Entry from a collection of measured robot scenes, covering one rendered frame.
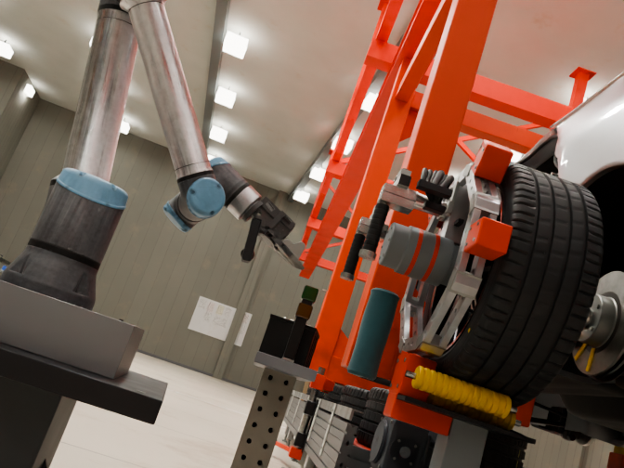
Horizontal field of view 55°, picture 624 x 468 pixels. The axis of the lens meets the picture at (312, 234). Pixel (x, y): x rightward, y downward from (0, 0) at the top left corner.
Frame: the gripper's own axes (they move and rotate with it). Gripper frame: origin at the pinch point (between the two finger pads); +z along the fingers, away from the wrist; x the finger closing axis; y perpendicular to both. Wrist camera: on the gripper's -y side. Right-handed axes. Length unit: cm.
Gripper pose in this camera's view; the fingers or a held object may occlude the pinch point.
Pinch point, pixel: (298, 267)
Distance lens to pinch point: 161.6
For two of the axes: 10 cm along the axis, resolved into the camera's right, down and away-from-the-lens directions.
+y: 6.9, -6.8, 2.6
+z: 7.1, 7.1, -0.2
